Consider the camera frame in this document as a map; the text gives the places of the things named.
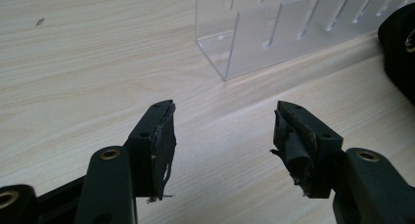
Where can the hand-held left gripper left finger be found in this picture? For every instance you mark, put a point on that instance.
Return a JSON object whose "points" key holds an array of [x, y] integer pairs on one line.
{"points": [[148, 152]]}

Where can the clear acrylic slotted rack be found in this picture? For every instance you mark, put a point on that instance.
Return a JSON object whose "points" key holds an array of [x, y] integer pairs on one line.
{"points": [[254, 44]]}

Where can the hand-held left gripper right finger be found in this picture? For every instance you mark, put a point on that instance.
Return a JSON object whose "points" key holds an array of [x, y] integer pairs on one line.
{"points": [[306, 142]]}

